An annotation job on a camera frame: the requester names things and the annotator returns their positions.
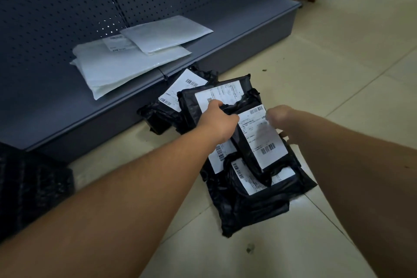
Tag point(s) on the large black labelled parcel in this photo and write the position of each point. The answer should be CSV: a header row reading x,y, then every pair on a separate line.
x,y
247,219

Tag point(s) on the person's left hand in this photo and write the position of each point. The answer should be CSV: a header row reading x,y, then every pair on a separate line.
x,y
216,124

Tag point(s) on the grey metal shelf base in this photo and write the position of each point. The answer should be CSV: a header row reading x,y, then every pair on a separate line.
x,y
228,27

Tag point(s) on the narrow black labelled parcel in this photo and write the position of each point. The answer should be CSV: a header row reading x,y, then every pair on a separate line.
x,y
260,144

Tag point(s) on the flat black labelled parcel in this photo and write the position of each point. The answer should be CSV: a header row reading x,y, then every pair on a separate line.
x,y
286,185

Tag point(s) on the person's right forearm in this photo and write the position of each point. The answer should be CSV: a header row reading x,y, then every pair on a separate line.
x,y
358,173

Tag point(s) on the person's left fingers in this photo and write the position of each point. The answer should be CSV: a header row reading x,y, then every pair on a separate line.
x,y
215,104

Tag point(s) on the person's right hand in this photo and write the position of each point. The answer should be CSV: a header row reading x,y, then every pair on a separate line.
x,y
281,117

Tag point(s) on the large white labelled mailer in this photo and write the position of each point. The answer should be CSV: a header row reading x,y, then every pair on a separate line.
x,y
130,62

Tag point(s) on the crumpled black labelled parcel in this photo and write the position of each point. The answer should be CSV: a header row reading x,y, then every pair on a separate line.
x,y
182,92

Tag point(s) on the grey pegboard back panel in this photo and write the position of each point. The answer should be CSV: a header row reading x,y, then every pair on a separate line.
x,y
58,4

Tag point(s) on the person's right fingers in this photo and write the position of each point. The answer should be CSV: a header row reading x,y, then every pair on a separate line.
x,y
284,135

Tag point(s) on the black parcel with torn label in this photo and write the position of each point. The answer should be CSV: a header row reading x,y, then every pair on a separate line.
x,y
224,92

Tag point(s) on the small white bubble mailer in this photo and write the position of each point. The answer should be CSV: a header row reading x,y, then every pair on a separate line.
x,y
166,35

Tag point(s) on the large plain white mailer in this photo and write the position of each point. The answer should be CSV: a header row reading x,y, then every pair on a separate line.
x,y
97,88

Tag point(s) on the person's left forearm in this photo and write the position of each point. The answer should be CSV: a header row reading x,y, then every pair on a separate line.
x,y
114,206

